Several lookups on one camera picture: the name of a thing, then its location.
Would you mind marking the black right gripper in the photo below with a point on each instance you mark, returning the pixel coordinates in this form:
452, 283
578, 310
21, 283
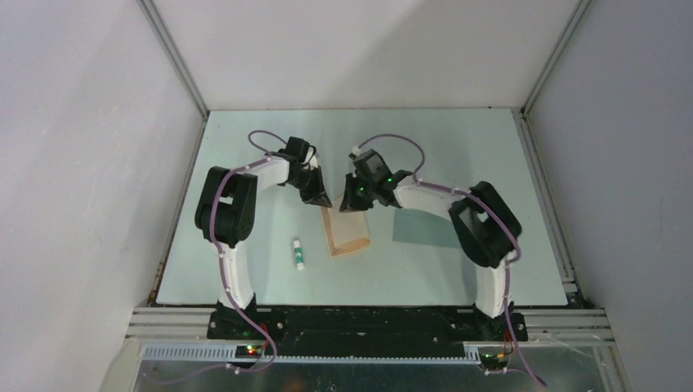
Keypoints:
350, 202

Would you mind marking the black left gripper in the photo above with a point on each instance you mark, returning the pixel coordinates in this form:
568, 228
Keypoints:
317, 196

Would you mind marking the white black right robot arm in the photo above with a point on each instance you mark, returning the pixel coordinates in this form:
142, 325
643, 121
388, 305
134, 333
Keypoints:
486, 228

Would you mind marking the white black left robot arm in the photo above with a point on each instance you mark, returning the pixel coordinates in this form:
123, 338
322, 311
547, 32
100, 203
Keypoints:
226, 209

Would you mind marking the green white glue stick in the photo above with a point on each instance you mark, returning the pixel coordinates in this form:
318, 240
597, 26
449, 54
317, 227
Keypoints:
298, 254

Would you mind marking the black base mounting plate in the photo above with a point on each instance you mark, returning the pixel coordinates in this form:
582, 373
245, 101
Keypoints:
379, 332

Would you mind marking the left controller board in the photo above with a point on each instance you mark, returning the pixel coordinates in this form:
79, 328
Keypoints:
249, 351

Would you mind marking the controller board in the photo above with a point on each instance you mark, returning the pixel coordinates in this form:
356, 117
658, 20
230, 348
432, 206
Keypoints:
494, 362
249, 351

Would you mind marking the right controller board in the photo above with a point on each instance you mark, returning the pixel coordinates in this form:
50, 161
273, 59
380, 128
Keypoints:
494, 362

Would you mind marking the aluminium frame rail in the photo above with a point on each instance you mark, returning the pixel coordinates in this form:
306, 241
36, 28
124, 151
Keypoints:
550, 326

